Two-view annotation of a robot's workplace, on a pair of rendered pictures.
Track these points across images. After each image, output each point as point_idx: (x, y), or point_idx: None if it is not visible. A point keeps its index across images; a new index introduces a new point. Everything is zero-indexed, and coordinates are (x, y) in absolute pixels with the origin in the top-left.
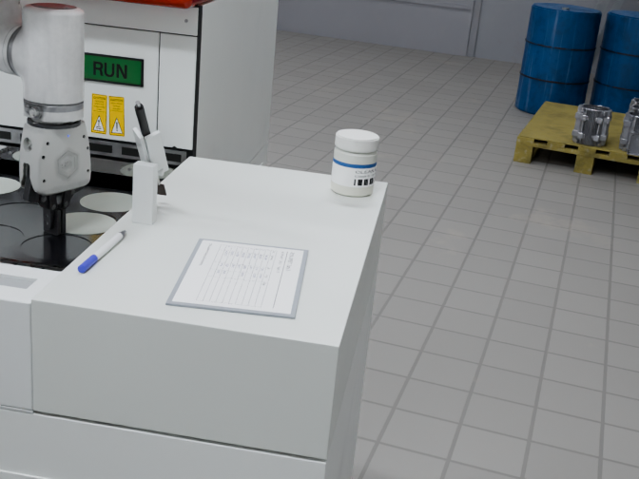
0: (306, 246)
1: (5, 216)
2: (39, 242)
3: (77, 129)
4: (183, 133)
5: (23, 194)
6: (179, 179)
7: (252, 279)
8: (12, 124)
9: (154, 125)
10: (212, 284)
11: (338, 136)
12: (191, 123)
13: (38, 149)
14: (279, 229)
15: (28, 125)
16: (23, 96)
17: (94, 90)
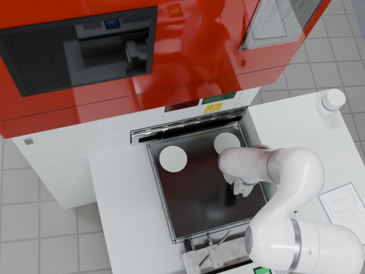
0: (347, 177)
1: (206, 185)
2: (238, 200)
3: None
4: (247, 103)
5: (236, 197)
6: (265, 138)
7: (354, 218)
8: (164, 123)
9: (234, 104)
10: None
11: (331, 103)
12: (252, 99)
13: (250, 191)
14: (330, 167)
15: (244, 186)
16: (241, 179)
17: (208, 104)
